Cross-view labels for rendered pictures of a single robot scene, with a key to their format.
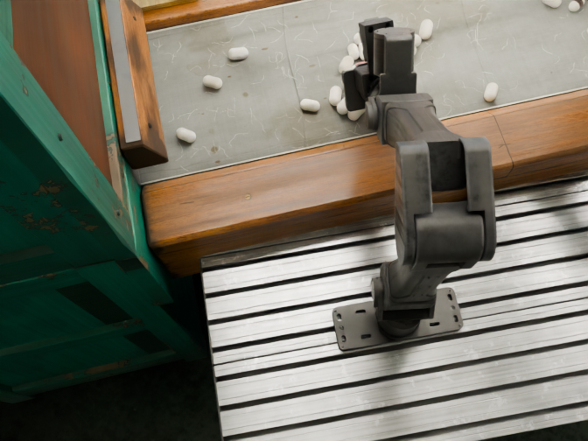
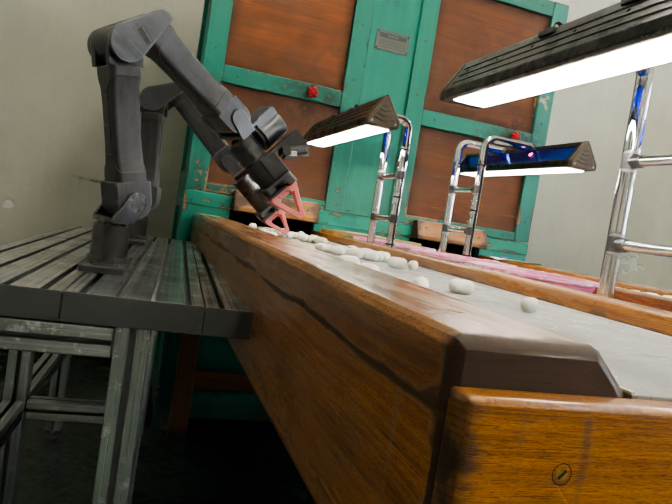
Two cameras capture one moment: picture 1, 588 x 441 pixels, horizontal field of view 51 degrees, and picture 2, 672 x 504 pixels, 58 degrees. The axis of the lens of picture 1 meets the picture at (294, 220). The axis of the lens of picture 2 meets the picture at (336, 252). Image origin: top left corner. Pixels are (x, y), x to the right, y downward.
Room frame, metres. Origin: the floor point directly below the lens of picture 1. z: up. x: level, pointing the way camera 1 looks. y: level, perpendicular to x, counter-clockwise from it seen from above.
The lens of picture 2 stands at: (0.50, -1.85, 0.81)
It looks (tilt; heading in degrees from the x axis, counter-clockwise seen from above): 3 degrees down; 81
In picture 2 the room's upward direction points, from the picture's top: 9 degrees clockwise
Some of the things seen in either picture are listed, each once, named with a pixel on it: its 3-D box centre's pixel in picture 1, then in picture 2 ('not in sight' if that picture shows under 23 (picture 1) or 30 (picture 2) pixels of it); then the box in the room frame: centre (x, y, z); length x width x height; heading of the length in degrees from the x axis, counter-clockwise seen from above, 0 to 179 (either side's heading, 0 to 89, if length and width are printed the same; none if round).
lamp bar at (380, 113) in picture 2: not in sight; (343, 124); (0.72, -0.19, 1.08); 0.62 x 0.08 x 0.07; 99
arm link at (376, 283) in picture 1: (402, 297); not in sight; (0.22, -0.15, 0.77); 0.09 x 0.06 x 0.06; 89
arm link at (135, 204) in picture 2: not in sight; (119, 207); (0.28, -0.74, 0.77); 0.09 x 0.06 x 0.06; 127
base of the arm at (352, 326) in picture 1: (399, 313); (135, 226); (0.21, -0.15, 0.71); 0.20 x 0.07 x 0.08; 96
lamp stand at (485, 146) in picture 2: not in sight; (484, 214); (1.20, -0.11, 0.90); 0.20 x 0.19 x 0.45; 99
